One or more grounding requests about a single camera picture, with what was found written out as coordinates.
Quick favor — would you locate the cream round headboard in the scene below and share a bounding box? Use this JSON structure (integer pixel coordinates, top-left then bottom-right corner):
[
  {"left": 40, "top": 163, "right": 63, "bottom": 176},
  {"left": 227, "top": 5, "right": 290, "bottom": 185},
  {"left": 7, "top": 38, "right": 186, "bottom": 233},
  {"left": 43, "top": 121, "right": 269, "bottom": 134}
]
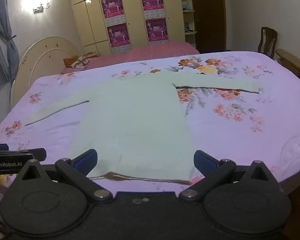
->
[{"left": 10, "top": 36, "right": 84, "bottom": 108}]

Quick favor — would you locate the wall lamp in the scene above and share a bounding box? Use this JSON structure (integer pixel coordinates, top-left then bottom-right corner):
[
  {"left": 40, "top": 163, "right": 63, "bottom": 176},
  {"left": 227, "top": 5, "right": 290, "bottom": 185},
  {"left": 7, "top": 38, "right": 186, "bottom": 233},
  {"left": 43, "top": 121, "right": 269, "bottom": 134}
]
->
[{"left": 32, "top": 2, "right": 50, "bottom": 14}]

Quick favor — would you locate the cream wardrobe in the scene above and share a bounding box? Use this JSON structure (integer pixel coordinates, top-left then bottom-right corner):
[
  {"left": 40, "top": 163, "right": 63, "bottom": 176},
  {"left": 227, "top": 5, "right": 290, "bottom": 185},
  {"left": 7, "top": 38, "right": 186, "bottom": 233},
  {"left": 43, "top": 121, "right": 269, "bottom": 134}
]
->
[{"left": 66, "top": 0, "right": 198, "bottom": 55}]

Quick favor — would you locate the purple wall poster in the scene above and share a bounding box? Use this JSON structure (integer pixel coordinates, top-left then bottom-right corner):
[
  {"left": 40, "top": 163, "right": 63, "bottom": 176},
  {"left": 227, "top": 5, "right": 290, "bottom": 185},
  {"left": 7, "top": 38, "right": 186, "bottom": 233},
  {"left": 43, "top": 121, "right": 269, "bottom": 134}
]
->
[
  {"left": 107, "top": 23, "right": 132, "bottom": 49},
  {"left": 101, "top": 0, "right": 127, "bottom": 27},
  {"left": 145, "top": 17, "right": 170, "bottom": 43},
  {"left": 140, "top": 0, "right": 165, "bottom": 19}
]

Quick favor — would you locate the orange patterned pillow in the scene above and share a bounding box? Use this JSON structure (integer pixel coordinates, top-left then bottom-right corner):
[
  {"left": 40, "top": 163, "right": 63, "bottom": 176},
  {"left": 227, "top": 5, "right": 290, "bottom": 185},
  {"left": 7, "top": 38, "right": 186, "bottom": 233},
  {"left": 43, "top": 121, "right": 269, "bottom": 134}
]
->
[{"left": 63, "top": 55, "right": 90, "bottom": 68}]

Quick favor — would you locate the cream corner shelf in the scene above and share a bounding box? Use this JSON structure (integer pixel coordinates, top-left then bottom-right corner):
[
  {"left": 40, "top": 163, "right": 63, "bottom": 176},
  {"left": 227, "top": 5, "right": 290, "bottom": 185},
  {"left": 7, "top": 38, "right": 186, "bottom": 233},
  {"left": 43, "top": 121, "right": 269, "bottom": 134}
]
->
[{"left": 179, "top": 0, "right": 198, "bottom": 50}]

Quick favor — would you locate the light green sweater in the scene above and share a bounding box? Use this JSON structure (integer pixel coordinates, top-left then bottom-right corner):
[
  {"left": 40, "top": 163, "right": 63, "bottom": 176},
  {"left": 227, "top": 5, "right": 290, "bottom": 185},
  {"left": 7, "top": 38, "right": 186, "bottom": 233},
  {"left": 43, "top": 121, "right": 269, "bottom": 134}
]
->
[{"left": 24, "top": 70, "right": 263, "bottom": 185}]

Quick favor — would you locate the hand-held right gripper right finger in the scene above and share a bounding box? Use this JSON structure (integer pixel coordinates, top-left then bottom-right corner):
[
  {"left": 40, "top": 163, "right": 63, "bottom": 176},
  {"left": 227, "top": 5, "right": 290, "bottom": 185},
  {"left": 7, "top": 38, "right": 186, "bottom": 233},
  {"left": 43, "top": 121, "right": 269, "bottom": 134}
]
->
[{"left": 179, "top": 150, "right": 287, "bottom": 203}]

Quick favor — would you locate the floral purple bed sheet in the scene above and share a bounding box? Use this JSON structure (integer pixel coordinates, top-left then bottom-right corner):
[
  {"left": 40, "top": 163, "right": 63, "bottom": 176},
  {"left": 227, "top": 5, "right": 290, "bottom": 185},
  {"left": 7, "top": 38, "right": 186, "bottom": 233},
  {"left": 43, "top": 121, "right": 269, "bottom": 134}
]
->
[{"left": 0, "top": 51, "right": 300, "bottom": 193}]

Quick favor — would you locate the pink bed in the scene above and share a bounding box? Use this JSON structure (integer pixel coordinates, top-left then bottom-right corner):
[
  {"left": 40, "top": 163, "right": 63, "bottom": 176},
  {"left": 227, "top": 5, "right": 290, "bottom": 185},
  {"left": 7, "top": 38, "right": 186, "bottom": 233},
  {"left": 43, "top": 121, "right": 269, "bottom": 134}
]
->
[{"left": 61, "top": 40, "right": 200, "bottom": 75}]

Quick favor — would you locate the wooden bed frame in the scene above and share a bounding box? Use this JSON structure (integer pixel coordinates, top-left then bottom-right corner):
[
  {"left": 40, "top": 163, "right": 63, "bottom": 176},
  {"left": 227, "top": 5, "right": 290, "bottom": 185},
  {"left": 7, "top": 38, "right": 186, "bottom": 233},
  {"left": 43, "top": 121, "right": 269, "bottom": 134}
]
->
[{"left": 275, "top": 49, "right": 300, "bottom": 89}]

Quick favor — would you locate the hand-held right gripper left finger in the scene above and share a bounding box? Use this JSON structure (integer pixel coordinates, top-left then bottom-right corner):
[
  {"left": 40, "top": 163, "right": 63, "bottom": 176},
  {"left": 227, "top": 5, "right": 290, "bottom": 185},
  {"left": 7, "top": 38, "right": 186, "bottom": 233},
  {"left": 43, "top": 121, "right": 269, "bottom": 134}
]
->
[{"left": 9, "top": 149, "right": 113, "bottom": 203}]

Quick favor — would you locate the grey blue curtain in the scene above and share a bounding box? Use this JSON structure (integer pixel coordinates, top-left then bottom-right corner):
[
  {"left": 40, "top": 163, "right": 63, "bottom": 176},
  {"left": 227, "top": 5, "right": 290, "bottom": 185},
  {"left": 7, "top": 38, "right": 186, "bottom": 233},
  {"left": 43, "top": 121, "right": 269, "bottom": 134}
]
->
[{"left": 0, "top": 0, "right": 20, "bottom": 82}]

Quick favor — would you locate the dark wooden chair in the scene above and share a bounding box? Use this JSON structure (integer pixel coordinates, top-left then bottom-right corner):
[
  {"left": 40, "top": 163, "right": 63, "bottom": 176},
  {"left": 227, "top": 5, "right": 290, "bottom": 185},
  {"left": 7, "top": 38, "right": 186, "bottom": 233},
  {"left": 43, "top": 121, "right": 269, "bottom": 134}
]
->
[{"left": 257, "top": 27, "right": 278, "bottom": 60}]

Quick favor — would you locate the dark wooden door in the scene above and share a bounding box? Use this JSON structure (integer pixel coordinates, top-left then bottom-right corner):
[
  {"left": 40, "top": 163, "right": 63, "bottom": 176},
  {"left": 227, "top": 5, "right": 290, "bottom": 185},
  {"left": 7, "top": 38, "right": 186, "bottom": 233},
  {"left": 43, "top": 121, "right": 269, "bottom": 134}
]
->
[{"left": 190, "top": 0, "right": 227, "bottom": 54}]

